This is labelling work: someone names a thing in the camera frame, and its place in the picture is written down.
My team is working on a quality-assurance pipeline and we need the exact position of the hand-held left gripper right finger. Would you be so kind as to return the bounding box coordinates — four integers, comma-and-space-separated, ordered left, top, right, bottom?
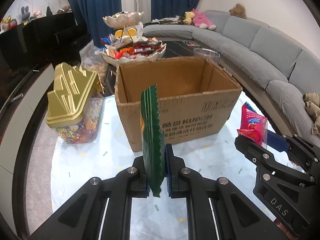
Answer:
164, 144, 283, 240

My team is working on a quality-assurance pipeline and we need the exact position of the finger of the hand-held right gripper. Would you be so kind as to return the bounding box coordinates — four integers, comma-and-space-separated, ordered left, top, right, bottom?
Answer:
266, 130, 320, 174
234, 135, 315, 205

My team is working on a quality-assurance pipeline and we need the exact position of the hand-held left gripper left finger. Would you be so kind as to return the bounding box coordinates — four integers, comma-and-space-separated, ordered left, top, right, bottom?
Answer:
29, 156, 150, 240

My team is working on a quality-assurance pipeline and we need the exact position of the red snack packet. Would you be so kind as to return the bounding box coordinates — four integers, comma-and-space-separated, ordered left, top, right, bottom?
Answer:
237, 102, 268, 147

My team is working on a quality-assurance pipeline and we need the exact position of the dark green snack packet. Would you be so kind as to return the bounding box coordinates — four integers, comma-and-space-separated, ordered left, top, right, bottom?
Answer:
140, 84, 166, 197

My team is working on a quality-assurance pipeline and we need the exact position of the brown cardboard box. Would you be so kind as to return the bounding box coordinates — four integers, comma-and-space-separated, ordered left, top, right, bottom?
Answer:
114, 56, 243, 152

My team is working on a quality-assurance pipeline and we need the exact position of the pile of assorted wrapped snacks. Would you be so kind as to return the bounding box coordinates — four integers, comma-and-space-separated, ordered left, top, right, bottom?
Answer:
101, 34, 165, 58

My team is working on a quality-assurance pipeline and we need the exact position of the tan plush toy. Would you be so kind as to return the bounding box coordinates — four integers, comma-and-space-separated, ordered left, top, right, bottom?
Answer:
302, 92, 320, 137

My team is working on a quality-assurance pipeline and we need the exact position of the grey curved sofa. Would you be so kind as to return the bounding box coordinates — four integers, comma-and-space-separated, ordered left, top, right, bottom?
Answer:
144, 10, 320, 144

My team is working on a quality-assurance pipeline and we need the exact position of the gold-lidded candy jar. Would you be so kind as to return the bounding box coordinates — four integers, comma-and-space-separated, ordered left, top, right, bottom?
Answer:
46, 62, 105, 144

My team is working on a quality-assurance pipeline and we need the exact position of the clear plastic bag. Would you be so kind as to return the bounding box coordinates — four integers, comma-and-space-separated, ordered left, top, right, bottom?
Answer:
81, 50, 112, 97

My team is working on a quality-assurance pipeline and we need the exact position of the brown plush bear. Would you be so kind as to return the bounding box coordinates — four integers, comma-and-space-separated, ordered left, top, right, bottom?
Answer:
229, 4, 247, 20

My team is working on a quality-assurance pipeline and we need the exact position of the pink plush toy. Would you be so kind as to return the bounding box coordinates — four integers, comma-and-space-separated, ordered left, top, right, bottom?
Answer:
191, 9, 217, 30

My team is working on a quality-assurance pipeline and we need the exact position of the yellow plush toy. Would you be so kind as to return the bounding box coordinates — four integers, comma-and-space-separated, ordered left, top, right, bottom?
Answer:
183, 11, 195, 25

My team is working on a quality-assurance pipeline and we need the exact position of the paper clutter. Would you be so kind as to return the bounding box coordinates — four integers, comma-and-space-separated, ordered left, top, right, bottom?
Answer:
151, 15, 187, 24

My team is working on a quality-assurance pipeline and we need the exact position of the white tiered lotus bowl stand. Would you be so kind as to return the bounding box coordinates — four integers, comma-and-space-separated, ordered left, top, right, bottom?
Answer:
102, 11, 167, 67

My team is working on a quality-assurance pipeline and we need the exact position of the grey plush bunny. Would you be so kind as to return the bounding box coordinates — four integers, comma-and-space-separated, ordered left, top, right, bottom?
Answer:
20, 6, 31, 22

